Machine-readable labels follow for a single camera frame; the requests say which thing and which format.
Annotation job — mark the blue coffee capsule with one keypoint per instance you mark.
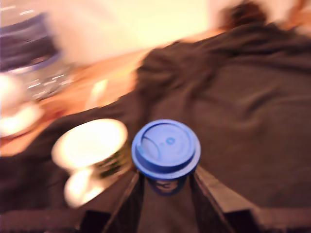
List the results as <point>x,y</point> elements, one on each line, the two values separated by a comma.
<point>167,148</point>

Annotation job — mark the white patterned coffee mug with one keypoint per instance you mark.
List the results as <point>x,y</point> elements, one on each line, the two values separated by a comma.
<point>90,145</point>

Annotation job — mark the dark blanket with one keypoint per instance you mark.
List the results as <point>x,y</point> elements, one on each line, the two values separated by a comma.
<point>243,109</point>

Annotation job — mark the large clear water bottle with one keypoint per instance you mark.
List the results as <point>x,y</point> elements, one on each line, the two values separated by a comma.
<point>26,48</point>

